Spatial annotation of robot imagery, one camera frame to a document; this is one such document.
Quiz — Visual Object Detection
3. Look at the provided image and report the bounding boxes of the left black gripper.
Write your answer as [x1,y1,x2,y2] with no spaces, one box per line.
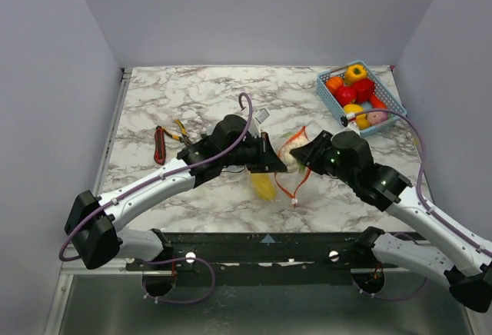
[222,132,288,174]

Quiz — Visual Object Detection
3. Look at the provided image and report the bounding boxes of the clear zip top bag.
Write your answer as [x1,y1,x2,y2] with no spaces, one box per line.
[269,125,311,207]

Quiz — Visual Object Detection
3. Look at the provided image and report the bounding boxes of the yellow toy corn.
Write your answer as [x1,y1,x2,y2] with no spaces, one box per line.
[250,174,276,201]

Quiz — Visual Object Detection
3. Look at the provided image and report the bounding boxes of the blue plastic basket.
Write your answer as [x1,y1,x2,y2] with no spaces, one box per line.
[316,60,407,136]

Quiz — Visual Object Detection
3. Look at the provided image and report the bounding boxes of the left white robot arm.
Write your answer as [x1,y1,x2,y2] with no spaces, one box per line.
[64,114,287,270]

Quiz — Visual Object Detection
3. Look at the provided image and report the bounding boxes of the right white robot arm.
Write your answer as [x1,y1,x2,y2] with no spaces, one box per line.
[290,131,491,313]

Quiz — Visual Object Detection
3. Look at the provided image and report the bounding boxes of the yellow toy lemon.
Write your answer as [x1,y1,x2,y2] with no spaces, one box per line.
[343,103,367,119]

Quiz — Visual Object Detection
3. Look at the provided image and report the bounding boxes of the yellow toy orange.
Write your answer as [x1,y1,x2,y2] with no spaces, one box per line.
[356,118,371,131]

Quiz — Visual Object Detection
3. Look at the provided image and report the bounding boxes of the red toy apple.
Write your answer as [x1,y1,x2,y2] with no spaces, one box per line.
[334,86,357,107]

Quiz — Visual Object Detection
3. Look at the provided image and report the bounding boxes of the orange toy pumpkin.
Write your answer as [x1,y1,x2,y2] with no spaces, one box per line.
[325,76,344,95]

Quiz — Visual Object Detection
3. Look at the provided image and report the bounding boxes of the pink toy onion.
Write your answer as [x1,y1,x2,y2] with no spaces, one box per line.
[367,111,388,126]

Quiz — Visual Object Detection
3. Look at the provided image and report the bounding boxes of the red toy bell pepper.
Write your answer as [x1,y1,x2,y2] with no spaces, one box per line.
[351,78,375,103]

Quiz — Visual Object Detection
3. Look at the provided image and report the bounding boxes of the yellow toy bell pepper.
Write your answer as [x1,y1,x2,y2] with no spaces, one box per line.
[344,64,367,86]

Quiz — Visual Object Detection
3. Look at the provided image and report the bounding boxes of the red black utility knife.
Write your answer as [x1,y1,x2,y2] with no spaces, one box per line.
[154,126,166,165]

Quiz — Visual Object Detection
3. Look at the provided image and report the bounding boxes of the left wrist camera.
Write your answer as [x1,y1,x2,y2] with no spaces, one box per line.
[249,108,270,137]

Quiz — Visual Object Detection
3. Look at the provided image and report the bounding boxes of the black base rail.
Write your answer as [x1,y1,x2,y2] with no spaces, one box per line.
[126,227,383,287]

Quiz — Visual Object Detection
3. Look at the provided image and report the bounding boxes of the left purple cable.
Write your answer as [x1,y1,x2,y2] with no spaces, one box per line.
[58,92,254,262]

